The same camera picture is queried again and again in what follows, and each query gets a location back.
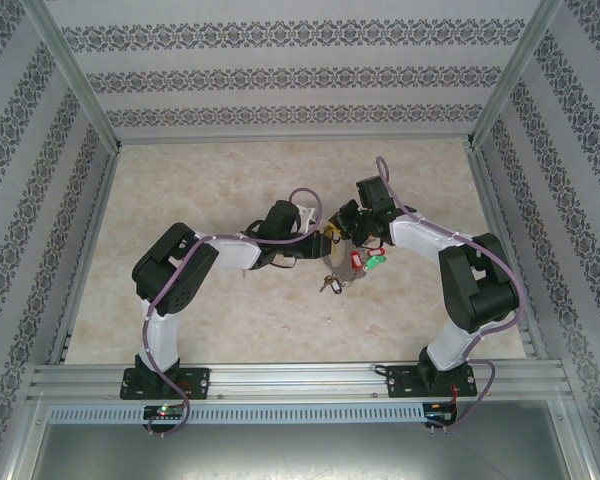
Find translucent key strap with rings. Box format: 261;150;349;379
323;238;367;292

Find grey metal front tray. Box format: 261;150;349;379
29;419;591;480

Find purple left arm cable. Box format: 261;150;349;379
143;187;324;439

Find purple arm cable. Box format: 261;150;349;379
374;156;527;434
143;187;324;439

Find aluminium table back rail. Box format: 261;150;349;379
114;133;476;149

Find aluminium table side rail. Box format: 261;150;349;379
467;147;551;361

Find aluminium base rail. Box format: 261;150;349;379
27;360;569;401

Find grey slotted cable duct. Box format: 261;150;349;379
47;402;429;426

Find aluminium frame post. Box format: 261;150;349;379
19;0;124;151
469;0;569;149

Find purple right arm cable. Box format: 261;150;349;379
374;156;527;434

